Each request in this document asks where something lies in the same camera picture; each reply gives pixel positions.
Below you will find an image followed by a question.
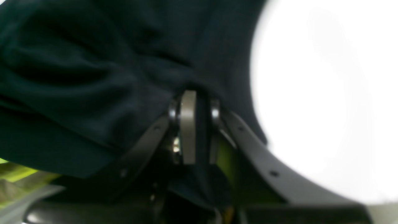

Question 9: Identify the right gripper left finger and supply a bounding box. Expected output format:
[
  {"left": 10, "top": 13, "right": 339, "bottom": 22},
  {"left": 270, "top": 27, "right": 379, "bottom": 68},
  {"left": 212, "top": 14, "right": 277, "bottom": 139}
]
[{"left": 22, "top": 90, "right": 197, "bottom": 224}]

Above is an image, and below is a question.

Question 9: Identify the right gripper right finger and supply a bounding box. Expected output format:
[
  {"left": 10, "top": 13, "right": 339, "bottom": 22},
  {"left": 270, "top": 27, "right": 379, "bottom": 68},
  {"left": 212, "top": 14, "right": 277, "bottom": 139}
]
[{"left": 210, "top": 100, "right": 372, "bottom": 224}]

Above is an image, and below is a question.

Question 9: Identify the black T-shirt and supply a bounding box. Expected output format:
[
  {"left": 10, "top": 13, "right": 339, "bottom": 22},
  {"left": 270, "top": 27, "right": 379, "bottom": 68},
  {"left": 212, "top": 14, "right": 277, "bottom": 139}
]
[{"left": 0, "top": 0, "right": 274, "bottom": 212}]

